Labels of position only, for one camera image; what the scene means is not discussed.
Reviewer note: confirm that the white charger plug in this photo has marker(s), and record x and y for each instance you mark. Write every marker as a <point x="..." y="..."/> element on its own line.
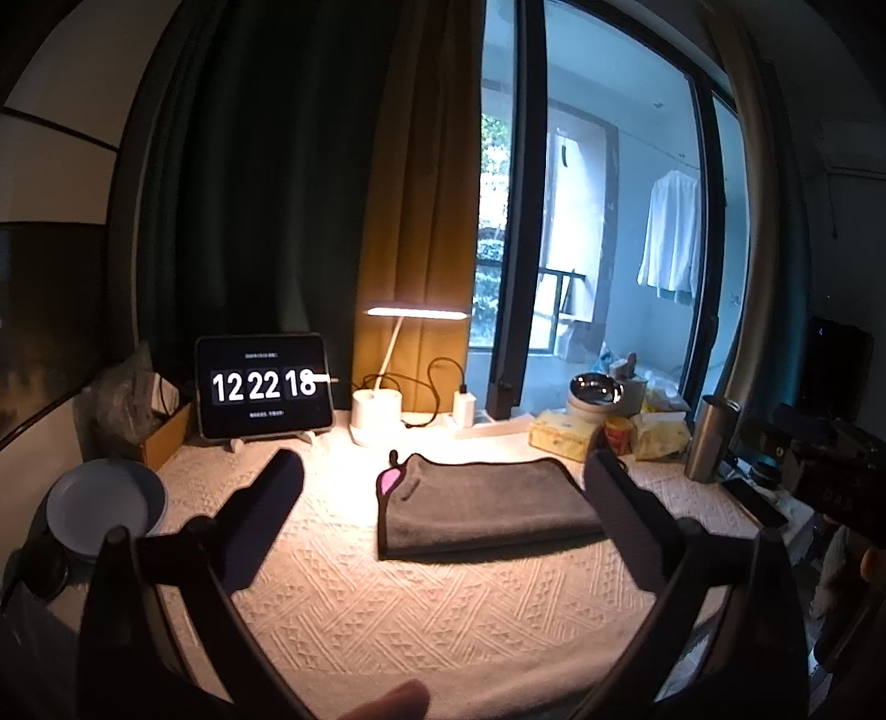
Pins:
<point x="464" y="407"/>

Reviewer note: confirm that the yellow snack packet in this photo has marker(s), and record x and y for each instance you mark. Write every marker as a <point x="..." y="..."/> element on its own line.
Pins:
<point x="661" y="437"/>

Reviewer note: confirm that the white jar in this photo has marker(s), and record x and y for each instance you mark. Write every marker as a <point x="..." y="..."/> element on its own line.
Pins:
<point x="588" y="412"/>

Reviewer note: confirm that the dark framed wall picture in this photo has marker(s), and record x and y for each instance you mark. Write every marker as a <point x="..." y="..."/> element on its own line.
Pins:
<point x="38" y="332"/>

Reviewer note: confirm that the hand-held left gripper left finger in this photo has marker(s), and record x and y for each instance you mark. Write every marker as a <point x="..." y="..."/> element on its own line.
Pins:
<point x="271" y="495"/>

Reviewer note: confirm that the white plate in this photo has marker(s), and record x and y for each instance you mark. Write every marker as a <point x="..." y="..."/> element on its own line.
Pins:
<point x="104" y="505"/>

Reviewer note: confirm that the dark green curtain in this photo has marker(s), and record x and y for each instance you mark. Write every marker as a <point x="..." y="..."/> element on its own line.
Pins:
<point x="270" y="173"/>

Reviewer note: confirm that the cardboard box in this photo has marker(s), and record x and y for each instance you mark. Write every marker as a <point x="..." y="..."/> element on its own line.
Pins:
<point x="166" y="439"/>

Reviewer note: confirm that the steel tumbler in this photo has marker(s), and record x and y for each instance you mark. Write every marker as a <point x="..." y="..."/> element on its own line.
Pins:
<point x="711" y="439"/>

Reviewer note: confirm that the metal bowl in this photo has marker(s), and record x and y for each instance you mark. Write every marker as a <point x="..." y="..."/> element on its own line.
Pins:
<point x="595" y="388"/>

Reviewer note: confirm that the dark mug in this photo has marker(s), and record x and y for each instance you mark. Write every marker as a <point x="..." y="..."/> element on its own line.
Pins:
<point x="34" y="571"/>

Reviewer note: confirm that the grey towel with pink tag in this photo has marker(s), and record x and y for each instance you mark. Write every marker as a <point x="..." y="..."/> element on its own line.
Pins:
<point x="484" y="505"/>

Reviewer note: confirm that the white tablet stand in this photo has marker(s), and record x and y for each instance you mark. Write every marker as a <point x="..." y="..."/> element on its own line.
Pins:
<point x="308" y="436"/>

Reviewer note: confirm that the white desk lamp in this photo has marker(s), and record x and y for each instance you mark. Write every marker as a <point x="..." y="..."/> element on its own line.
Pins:
<point x="377" y="415"/>

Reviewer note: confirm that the white hanging shirt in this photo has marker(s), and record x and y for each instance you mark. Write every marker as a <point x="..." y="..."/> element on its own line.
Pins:
<point x="670" y="235"/>

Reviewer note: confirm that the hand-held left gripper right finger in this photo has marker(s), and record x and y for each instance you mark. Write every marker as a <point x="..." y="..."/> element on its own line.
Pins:
<point x="623" y="512"/>

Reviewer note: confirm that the black monitor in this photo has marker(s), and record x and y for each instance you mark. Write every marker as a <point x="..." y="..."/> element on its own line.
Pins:
<point x="839" y="363"/>

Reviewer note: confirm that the black phone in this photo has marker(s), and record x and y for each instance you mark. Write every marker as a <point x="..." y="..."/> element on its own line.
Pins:
<point x="756" y="502"/>

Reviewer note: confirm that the person's left hand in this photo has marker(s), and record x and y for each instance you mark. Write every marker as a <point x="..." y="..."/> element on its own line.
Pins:
<point x="387" y="703"/>

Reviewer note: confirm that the mustard yellow curtain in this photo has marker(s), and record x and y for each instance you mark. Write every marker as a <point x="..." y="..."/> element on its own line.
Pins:
<point x="422" y="208"/>

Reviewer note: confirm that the tablet showing clock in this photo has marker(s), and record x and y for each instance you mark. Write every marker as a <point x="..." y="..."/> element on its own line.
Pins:
<point x="263" y="384"/>

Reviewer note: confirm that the red can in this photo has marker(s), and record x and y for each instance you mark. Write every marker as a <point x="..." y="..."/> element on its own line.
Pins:
<point x="618" y="436"/>

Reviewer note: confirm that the grey plastic bag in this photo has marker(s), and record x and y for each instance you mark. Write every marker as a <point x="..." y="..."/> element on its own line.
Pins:
<point x="121" y="401"/>

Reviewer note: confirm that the black window frame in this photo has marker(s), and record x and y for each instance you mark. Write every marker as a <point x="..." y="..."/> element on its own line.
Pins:
<point x="516" y="208"/>

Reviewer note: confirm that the white textured tablecloth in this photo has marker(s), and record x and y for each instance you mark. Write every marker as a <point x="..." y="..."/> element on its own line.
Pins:
<point x="429" y="623"/>

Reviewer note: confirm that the yellow tissue pack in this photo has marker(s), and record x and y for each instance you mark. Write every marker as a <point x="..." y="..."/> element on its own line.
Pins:
<point x="564" y="435"/>

